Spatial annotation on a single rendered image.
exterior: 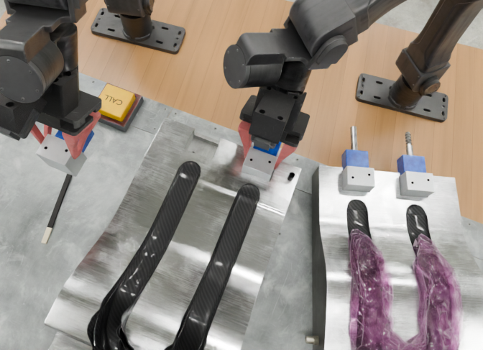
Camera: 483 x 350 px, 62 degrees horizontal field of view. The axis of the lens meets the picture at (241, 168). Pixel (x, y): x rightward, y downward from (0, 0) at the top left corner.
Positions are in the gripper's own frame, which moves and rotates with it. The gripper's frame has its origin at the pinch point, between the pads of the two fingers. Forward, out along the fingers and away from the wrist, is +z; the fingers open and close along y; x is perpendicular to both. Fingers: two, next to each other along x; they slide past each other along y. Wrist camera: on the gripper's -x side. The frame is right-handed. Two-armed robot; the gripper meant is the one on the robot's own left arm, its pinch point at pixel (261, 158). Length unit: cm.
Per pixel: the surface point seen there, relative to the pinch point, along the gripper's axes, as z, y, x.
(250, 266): 10.6, 4.6, -13.7
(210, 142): 2.8, -10.0, 2.8
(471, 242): 8.2, 42.4, 9.3
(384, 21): 13, 26, 165
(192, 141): 3.6, -13.3, 2.4
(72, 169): 4.7, -26.6, -13.9
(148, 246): 11.7, -11.6, -16.8
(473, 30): 7, 70, 177
